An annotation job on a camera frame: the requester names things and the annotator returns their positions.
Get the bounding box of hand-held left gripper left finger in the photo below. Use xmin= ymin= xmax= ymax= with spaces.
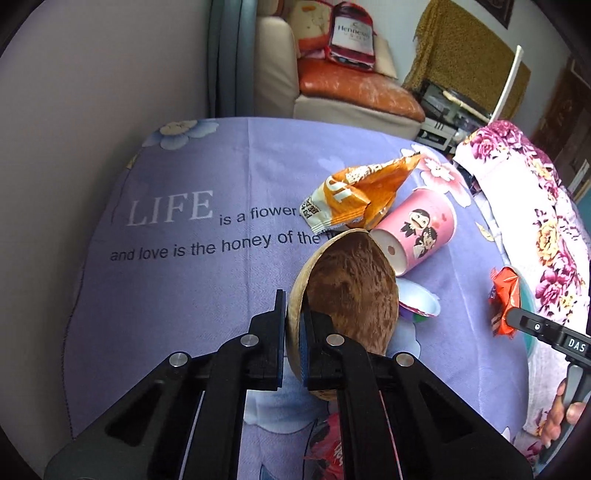
xmin=44 ymin=288 xmax=287 ymax=480

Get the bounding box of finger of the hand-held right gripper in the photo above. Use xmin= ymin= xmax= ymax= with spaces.
xmin=505 ymin=307 xmax=561 ymax=342

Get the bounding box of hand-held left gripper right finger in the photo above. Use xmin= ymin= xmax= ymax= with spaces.
xmin=298 ymin=308 xmax=534 ymax=480

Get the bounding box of orange-red candy wrapper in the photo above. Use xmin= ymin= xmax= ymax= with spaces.
xmin=488 ymin=267 xmax=522 ymax=340

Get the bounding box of brown coconut shell bowl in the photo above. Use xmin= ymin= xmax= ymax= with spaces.
xmin=286 ymin=229 xmax=400 ymax=402

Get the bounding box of person's right hand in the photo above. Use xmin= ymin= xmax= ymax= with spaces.
xmin=540 ymin=401 xmax=585 ymax=447

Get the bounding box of red snack packet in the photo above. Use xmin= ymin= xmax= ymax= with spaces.
xmin=305 ymin=411 xmax=345 ymax=480

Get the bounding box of purple floral tablecloth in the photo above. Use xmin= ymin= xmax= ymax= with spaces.
xmin=62 ymin=117 xmax=532 ymax=480

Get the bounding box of white yogurt cup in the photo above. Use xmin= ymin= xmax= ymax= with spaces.
xmin=397 ymin=277 xmax=441 ymax=324

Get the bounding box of pink floral blanket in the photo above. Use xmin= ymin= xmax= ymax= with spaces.
xmin=452 ymin=120 xmax=591 ymax=457

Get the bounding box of pink cartoon paper cup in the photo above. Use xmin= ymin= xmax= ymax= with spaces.
xmin=372 ymin=187 xmax=458 ymax=277

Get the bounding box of orange snack wrapper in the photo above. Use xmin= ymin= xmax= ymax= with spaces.
xmin=300 ymin=154 xmax=423 ymax=234

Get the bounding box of dark wooden cabinet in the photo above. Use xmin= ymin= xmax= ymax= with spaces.
xmin=531 ymin=55 xmax=591 ymax=195

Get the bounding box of white pole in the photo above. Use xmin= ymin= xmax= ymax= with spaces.
xmin=492 ymin=45 xmax=524 ymax=121

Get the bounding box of stereo equipment stack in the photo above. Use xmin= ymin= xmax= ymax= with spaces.
xmin=416 ymin=80 xmax=492 ymax=153

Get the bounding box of orange leather seat cushion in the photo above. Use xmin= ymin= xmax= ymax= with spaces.
xmin=298 ymin=58 xmax=426 ymax=123

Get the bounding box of yellow patterned cloth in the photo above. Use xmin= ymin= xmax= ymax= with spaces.
xmin=402 ymin=0 xmax=532 ymax=121

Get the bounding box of cream sofa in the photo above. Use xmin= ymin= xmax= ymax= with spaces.
xmin=256 ymin=0 xmax=426 ymax=139

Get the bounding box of yellow plush pillow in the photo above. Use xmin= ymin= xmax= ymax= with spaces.
xmin=288 ymin=0 xmax=335 ymax=58

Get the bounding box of red gift bag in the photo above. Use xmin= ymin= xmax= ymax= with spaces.
xmin=325 ymin=2 xmax=377 ymax=72

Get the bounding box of dark picture frame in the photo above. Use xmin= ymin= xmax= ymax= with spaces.
xmin=475 ymin=0 xmax=515 ymax=26

